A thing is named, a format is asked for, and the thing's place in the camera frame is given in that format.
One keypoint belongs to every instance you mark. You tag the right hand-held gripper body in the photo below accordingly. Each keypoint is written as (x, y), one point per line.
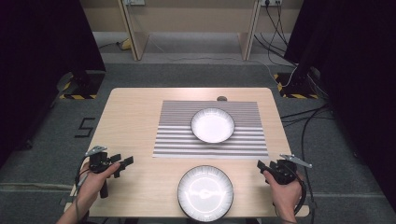
(283, 172)

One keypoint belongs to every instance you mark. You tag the white ribbed plate dark rim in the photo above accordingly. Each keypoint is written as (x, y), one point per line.
(213, 126)
(205, 194)

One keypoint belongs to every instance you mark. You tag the grey white striped placemat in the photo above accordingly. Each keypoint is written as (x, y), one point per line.
(174, 140)

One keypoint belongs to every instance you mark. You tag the stand base with hazard tape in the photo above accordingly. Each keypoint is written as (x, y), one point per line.
(87, 90)
(295, 90)

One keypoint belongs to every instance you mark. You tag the wooden desk side panel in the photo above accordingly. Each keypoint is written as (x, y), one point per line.
(137, 40)
(247, 40)

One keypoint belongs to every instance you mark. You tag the black curtain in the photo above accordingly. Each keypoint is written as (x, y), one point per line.
(37, 62)
(358, 77)

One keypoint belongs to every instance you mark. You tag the person's left hand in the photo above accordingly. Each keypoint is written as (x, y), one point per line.
(88, 186)

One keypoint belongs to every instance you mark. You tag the person's right hand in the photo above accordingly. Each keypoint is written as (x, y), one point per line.
(286, 196)

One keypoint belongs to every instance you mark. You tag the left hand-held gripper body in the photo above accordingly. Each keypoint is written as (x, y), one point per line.
(99, 163)

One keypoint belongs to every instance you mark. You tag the white wall socket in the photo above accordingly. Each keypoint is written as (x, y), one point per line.
(271, 2)
(134, 2)

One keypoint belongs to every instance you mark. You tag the yellow object on floor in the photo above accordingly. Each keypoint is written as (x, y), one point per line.
(126, 44)

